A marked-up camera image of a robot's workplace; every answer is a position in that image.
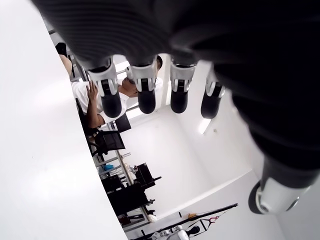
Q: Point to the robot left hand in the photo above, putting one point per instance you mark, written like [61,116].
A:
[225,37]

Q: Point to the dark-haired person head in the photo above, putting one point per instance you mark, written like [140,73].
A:
[159,63]

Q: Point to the ceiling light strip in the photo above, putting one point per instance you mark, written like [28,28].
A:
[205,126]

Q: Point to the black monitor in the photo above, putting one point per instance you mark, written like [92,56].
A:
[123,123]

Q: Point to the black chair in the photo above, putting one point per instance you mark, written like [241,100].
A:
[112,142]

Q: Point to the seated person white shirt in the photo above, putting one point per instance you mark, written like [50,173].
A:
[81,96]

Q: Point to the black boom stand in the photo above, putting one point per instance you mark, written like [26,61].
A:
[233,205]

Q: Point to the black equipment cart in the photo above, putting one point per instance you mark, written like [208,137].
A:
[132,197]

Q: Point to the white humanoid robot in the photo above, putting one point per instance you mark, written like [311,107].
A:
[178,233]

